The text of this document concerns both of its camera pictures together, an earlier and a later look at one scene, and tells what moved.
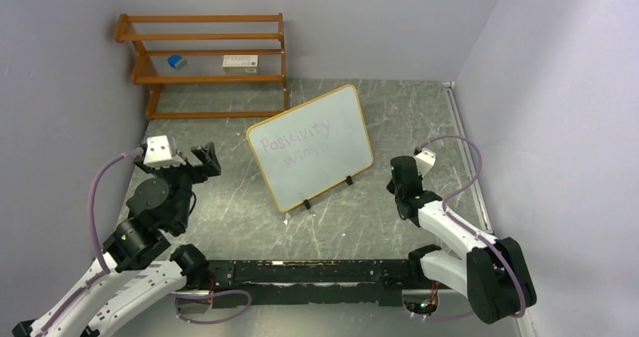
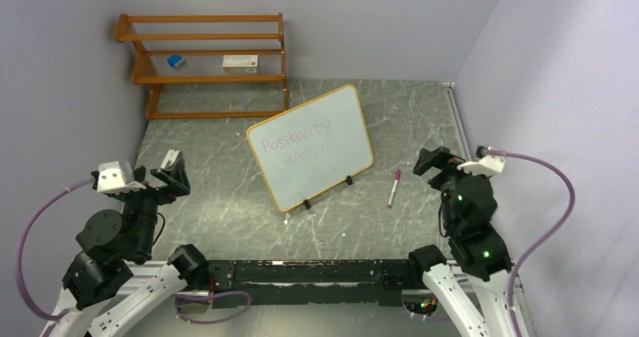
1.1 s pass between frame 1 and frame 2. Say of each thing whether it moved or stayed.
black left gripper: moved
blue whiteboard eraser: stayed
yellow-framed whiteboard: stayed
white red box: stayed
